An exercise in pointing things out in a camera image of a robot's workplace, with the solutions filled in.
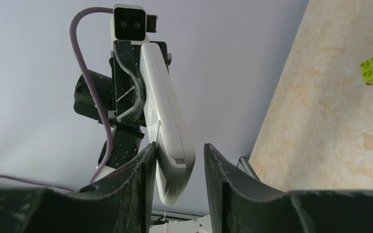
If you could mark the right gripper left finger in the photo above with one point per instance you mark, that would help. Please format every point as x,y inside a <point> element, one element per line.
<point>120,202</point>

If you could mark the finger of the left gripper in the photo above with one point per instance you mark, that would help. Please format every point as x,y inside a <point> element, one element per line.
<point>129,88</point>

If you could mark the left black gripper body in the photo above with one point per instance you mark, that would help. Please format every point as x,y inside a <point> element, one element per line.
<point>154,62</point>

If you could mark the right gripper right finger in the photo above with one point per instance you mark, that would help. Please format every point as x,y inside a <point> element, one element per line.
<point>238,203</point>

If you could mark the white remote control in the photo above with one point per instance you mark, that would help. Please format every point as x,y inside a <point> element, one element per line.
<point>166,126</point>

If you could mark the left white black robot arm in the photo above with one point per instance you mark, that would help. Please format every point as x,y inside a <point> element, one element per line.
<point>125,136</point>

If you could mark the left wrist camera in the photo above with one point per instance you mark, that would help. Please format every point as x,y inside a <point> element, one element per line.
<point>132,23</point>

